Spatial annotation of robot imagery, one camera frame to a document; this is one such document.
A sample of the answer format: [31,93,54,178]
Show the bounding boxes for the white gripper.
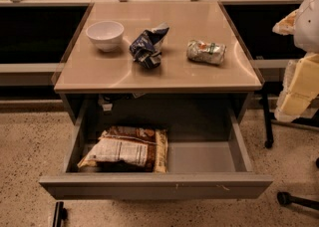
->
[272,0,319,122]

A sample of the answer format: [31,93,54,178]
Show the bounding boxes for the brown chip bag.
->
[78,126,168,173]

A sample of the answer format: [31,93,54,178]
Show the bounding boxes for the crumpled blue chip bag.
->
[129,23,169,69]

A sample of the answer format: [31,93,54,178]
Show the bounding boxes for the beige top cabinet counter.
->
[55,0,263,119]

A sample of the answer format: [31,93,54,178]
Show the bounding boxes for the grey open drawer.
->
[39,99,272,200]

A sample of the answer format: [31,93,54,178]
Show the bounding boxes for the black table leg with caster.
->
[261,90,273,149]

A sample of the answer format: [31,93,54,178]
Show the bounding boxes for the black chair caster leg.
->
[276,192,319,210]

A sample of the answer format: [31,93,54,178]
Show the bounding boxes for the white ceramic bowl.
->
[86,21,125,52]

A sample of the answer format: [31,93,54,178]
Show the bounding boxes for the black object at floor edge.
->
[52,201,68,227]

